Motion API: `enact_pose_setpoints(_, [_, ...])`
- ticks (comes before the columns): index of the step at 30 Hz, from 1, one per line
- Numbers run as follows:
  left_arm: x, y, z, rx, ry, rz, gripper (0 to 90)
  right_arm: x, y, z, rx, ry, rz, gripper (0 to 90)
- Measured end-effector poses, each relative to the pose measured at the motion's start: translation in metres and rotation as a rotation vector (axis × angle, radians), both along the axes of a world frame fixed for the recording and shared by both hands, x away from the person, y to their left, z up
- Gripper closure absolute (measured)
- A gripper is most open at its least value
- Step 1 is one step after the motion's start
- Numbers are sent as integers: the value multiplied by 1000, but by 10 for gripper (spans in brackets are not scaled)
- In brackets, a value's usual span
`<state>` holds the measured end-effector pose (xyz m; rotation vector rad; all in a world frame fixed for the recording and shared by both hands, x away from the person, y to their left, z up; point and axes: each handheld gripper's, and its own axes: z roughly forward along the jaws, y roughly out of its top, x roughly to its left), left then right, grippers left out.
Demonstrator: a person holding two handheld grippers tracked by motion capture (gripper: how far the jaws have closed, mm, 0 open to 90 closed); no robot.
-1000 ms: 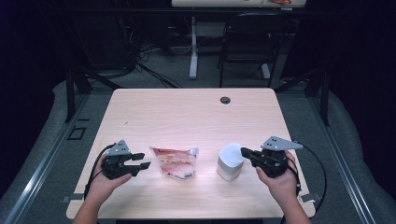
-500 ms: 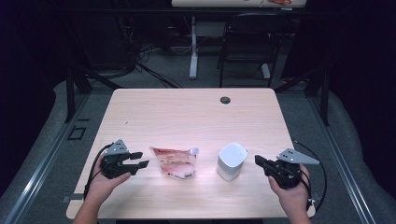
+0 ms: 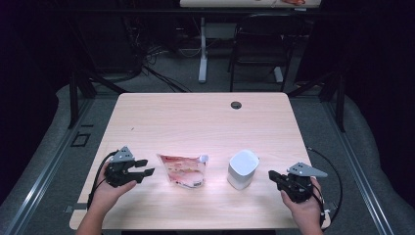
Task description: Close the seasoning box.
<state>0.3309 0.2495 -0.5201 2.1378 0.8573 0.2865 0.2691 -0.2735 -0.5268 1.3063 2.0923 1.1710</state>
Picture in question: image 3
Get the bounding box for bundle of black floor cables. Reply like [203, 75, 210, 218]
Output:
[122, 16, 194, 94]

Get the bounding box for white-legged desk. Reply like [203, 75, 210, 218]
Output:
[179, 0, 322, 84]

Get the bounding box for black floor socket frame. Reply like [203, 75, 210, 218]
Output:
[70, 131, 92, 148]

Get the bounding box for white lidded container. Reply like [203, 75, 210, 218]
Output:
[227, 149, 260, 191]

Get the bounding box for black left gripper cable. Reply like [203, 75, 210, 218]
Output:
[86, 150, 119, 211]

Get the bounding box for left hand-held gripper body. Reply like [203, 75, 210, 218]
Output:
[105, 146, 136, 188]

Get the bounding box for red and white spouted pouch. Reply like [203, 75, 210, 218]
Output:
[157, 154, 209, 190]

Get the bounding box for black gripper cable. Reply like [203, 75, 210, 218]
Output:
[86, 150, 119, 211]
[305, 147, 344, 229]

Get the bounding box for person's left hand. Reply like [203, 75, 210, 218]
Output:
[89, 163, 138, 213]

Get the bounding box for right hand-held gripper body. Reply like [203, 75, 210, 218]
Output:
[281, 162, 328, 204]

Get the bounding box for black metal stand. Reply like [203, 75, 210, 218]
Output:
[67, 70, 129, 130]
[287, 70, 346, 133]

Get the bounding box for black folding chair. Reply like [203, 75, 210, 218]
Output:
[228, 13, 306, 93]

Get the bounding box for grey metal floor rail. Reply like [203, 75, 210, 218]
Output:
[321, 97, 396, 235]
[3, 97, 96, 235]

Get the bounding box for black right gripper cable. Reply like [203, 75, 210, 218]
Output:
[305, 147, 344, 229]

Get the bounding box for person's right hand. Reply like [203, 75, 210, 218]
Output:
[281, 178, 324, 226]

